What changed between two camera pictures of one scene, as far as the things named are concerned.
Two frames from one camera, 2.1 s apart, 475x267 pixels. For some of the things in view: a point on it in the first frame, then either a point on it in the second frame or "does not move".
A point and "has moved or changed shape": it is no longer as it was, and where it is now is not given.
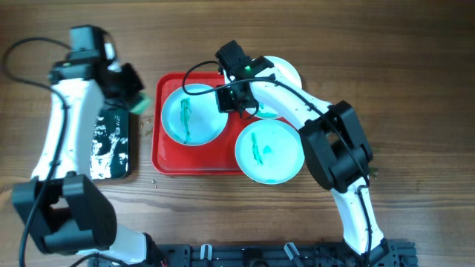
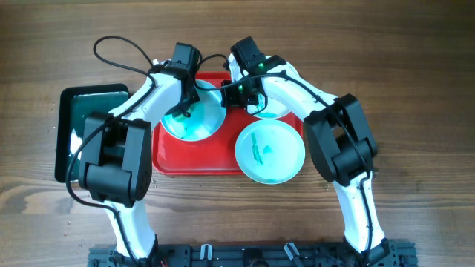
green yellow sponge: [141, 106] has moved or changed shape
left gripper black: [128, 87] -> [191, 99]
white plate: [266, 110] does not move
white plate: [270, 151] does not move
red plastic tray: [171, 158] does not move
